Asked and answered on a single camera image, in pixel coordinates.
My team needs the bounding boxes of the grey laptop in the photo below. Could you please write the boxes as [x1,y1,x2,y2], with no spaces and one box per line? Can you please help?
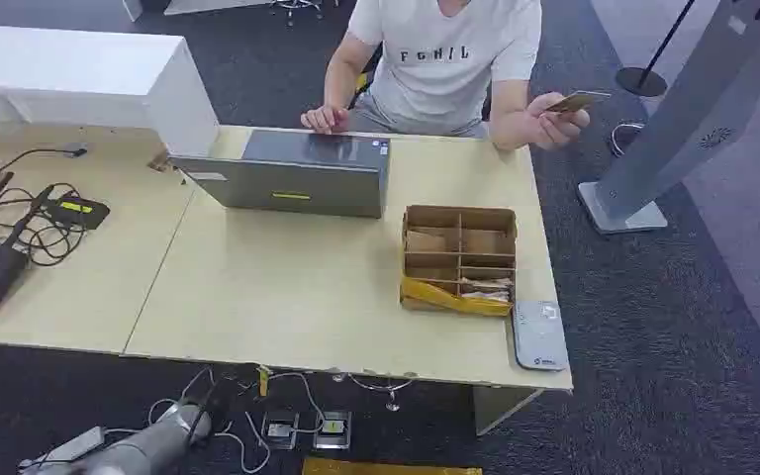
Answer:
[169,129,393,220]

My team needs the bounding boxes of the white floor cables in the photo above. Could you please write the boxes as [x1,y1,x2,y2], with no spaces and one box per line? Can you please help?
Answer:
[146,368,327,475]

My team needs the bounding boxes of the pale card stack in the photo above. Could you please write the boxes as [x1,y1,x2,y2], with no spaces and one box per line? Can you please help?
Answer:
[459,277,515,304]

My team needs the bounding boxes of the grey kiosk stand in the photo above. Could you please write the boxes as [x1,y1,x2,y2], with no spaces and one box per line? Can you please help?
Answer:
[576,0,760,236]

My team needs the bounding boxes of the black gooseneck cable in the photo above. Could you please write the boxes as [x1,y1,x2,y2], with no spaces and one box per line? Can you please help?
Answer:
[0,143,89,180]

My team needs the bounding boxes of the yellow sheet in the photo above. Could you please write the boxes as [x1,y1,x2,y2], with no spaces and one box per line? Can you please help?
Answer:
[301,456,485,475]

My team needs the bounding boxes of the small brown desk fitting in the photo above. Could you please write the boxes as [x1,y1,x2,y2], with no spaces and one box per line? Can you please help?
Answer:
[146,151,179,174]

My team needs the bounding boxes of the clear cable hook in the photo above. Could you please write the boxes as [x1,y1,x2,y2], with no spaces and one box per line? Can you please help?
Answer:
[331,373,415,414]

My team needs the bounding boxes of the black stanchion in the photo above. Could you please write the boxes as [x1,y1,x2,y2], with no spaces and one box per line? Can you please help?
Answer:
[615,0,698,99]

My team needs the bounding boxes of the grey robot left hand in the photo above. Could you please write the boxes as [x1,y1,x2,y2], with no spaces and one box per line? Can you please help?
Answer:
[197,364,273,428]

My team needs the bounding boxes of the person's left hand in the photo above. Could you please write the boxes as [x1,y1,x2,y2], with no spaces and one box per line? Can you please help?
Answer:
[524,91,593,151]

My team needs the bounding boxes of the person's right hand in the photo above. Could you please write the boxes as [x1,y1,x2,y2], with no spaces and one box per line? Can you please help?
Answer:
[300,104,352,136]

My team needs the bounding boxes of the white coiled cable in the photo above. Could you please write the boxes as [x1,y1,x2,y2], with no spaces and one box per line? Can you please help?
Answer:
[609,121,647,159]

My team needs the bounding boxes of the office chair base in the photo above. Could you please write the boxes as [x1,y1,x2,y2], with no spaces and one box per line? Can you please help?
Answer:
[268,0,327,28]

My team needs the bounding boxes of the grey card reader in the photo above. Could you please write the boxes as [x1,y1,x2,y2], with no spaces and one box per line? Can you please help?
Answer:
[511,300,571,373]

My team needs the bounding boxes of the white desk leg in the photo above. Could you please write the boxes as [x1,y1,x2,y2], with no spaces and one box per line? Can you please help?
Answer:
[472,385,546,437]

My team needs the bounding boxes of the steel floor socket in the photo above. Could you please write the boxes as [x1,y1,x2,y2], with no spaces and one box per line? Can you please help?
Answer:
[313,410,353,451]
[260,411,301,452]

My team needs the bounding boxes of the white cabinet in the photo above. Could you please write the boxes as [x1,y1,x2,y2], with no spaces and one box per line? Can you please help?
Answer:
[0,25,222,158]

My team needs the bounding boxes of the wooden card box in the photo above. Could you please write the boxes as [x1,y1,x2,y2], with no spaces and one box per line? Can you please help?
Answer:
[399,205,519,320]

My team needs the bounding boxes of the black device with yellow label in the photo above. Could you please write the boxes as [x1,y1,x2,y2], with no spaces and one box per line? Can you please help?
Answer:
[42,195,112,232]

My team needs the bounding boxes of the black cable tangle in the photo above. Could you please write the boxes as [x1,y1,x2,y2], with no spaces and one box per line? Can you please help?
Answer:
[0,183,90,267]

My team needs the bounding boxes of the person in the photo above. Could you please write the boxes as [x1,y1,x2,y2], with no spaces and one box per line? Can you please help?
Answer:
[300,0,593,153]

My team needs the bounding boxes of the gold card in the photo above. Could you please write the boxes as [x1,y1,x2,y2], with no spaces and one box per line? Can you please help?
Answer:
[543,90,613,115]

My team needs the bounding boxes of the white power strip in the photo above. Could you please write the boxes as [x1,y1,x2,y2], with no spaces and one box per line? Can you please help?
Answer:
[18,426,107,471]

